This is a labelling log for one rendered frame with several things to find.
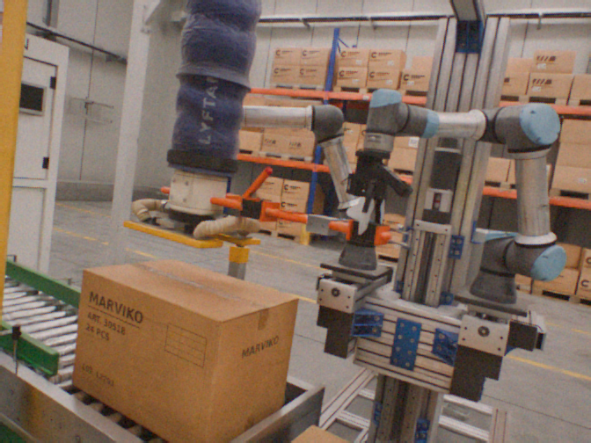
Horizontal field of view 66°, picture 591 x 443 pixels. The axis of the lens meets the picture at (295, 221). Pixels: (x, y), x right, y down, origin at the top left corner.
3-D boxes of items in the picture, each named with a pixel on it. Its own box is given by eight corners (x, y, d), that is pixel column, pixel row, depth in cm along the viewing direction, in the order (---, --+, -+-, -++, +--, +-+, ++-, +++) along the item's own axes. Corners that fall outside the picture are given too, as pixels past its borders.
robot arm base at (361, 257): (346, 259, 189) (349, 236, 188) (381, 267, 183) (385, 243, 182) (331, 263, 176) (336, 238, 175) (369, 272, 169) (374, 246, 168)
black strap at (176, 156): (150, 159, 143) (152, 146, 143) (202, 167, 163) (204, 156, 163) (203, 168, 132) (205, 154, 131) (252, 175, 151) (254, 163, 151)
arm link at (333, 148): (350, 242, 184) (309, 110, 177) (344, 236, 199) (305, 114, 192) (378, 232, 185) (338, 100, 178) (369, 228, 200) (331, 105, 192)
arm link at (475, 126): (493, 109, 152) (366, 104, 133) (521, 106, 142) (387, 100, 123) (491, 144, 154) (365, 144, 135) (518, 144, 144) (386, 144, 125)
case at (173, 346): (70, 383, 154) (83, 268, 150) (161, 352, 189) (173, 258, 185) (202, 462, 124) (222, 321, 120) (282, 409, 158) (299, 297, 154)
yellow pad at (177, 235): (121, 226, 146) (123, 211, 145) (147, 226, 154) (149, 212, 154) (199, 249, 128) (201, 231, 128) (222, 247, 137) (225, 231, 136)
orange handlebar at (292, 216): (135, 189, 159) (136, 179, 159) (197, 194, 185) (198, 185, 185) (385, 244, 111) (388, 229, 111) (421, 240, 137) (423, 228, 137)
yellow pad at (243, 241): (167, 226, 162) (169, 212, 161) (187, 226, 170) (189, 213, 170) (242, 246, 144) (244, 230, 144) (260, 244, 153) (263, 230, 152)
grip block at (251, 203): (237, 216, 133) (239, 196, 133) (257, 217, 142) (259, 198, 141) (259, 221, 129) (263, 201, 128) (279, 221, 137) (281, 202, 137)
